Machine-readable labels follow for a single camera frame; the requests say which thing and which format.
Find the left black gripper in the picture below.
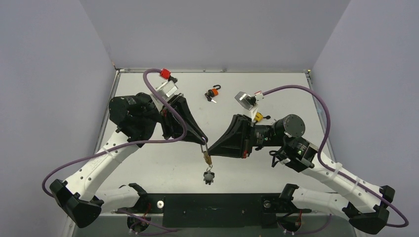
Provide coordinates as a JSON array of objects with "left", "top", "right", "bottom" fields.
[{"left": 137, "top": 93, "right": 208, "bottom": 145}]

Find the brass long-shackle padlock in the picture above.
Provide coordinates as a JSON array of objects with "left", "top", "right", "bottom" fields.
[{"left": 201, "top": 137, "right": 215, "bottom": 185}]

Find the yellow padlock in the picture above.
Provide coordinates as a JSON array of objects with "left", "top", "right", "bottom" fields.
[{"left": 253, "top": 112, "right": 271, "bottom": 122}]

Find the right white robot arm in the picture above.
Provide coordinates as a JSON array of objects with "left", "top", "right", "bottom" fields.
[{"left": 209, "top": 114, "right": 395, "bottom": 235}]

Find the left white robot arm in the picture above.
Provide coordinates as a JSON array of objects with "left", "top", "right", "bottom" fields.
[{"left": 49, "top": 92, "right": 208, "bottom": 228}]

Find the orange padlock with keys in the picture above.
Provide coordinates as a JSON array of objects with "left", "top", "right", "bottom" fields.
[{"left": 204, "top": 84, "right": 221, "bottom": 103}]

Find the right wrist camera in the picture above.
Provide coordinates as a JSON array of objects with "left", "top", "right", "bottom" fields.
[{"left": 234, "top": 91, "right": 264, "bottom": 122}]

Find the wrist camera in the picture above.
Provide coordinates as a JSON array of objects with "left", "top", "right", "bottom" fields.
[
  {"left": 234, "top": 91, "right": 264, "bottom": 122},
  {"left": 150, "top": 81, "right": 178, "bottom": 112}
]

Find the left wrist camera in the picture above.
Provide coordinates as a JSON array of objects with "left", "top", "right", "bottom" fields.
[{"left": 150, "top": 81, "right": 178, "bottom": 112}]

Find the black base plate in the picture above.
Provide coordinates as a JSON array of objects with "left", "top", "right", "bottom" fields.
[{"left": 128, "top": 193, "right": 311, "bottom": 228}]

